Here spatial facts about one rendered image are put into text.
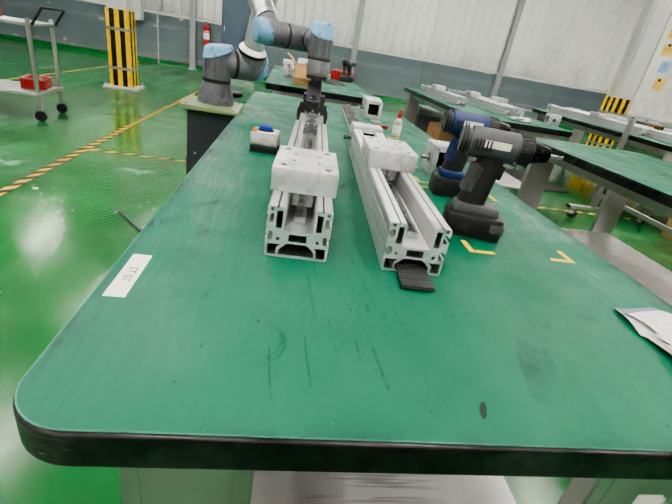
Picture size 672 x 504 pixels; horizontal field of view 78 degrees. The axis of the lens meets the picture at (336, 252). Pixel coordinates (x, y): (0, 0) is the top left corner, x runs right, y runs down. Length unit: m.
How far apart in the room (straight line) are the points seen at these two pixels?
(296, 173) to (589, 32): 14.25
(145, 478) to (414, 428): 0.34
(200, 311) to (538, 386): 0.41
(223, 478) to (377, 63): 12.21
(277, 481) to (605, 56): 14.74
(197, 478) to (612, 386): 0.52
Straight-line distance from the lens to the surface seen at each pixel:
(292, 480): 1.06
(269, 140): 1.26
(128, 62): 7.64
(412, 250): 0.70
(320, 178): 0.69
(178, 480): 0.61
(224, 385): 0.44
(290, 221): 0.68
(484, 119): 1.15
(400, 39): 12.65
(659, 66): 4.50
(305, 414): 0.42
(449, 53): 13.04
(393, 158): 0.95
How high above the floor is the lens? 1.09
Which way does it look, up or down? 26 degrees down
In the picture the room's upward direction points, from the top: 10 degrees clockwise
